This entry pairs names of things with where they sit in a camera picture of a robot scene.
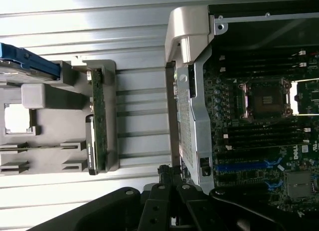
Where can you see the long black expansion slot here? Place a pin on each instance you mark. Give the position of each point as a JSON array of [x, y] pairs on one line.
[[239, 156]]

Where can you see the green Dell motherboard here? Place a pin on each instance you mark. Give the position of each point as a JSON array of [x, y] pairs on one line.
[[249, 183]]

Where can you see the black RAM slot, white clips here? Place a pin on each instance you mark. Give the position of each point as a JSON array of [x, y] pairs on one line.
[[264, 55], [264, 133], [264, 144], [264, 67]]

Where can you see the grey metal power supply box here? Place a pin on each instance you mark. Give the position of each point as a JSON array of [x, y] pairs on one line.
[[274, 36]]

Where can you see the black expansion slot, blue latch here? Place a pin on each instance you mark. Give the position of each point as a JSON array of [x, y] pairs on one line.
[[244, 188]]

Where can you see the thin green RAM stick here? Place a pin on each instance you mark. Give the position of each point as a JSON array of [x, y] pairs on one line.
[[37, 147]]

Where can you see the short black expansion slot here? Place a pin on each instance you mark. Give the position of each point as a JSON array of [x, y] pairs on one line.
[[226, 178]]

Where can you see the CPU socket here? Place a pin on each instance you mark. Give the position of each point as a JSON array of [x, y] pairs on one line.
[[266, 98]]

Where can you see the silver CPU chip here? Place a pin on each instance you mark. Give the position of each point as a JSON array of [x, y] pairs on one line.
[[17, 118]]

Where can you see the silver finned chipset heatsink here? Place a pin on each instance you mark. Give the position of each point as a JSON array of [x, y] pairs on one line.
[[299, 186]]

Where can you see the hard disk with blue caddy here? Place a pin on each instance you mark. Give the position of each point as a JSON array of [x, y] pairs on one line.
[[37, 64]]

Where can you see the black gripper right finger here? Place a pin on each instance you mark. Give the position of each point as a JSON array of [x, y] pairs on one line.
[[249, 211]]

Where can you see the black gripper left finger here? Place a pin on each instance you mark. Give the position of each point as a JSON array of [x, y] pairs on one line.
[[99, 211]]

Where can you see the grey plastic parts rack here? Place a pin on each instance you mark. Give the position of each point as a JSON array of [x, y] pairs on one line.
[[62, 111]]

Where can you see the silver open socket cover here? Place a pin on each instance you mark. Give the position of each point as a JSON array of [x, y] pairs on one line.
[[294, 101]]

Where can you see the silver open PC case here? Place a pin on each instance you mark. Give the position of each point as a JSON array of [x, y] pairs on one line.
[[199, 111]]

